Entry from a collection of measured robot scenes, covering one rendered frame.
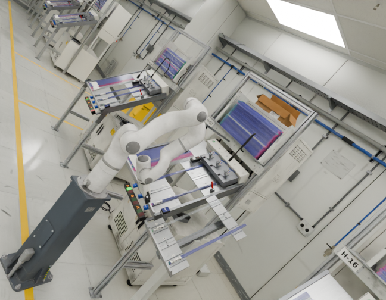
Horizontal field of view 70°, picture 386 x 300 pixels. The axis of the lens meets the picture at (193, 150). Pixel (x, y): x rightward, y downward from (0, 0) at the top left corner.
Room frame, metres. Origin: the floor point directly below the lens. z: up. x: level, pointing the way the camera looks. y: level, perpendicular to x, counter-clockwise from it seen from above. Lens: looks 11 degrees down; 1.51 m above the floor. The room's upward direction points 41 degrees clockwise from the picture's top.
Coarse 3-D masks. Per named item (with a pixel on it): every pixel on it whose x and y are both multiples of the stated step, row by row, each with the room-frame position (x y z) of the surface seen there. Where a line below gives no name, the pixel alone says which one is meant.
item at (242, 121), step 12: (240, 108) 2.30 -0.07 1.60; (252, 108) 2.27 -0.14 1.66; (228, 120) 2.31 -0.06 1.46; (240, 120) 2.24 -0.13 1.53; (252, 120) 2.18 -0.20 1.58; (264, 120) 2.11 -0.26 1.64; (228, 132) 2.25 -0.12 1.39; (240, 132) 2.19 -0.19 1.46; (252, 132) 2.12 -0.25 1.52; (264, 132) 2.07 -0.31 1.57; (276, 132) 2.01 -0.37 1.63; (252, 144) 2.07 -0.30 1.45; (264, 144) 2.02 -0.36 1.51
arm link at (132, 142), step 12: (192, 108) 1.46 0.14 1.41; (204, 108) 1.47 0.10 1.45; (156, 120) 1.45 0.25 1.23; (168, 120) 1.46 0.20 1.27; (180, 120) 1.47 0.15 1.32; (192, 120) 1.45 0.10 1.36; (204, 120) 1.48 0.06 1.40; (132, 132) 1.38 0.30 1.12; (144, 132) 1.40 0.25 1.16; (156, 132) 1.44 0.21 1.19; (120, 144) 1.37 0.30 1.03; (132, 144) 1.35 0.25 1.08; (144, 144) 1.40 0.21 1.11
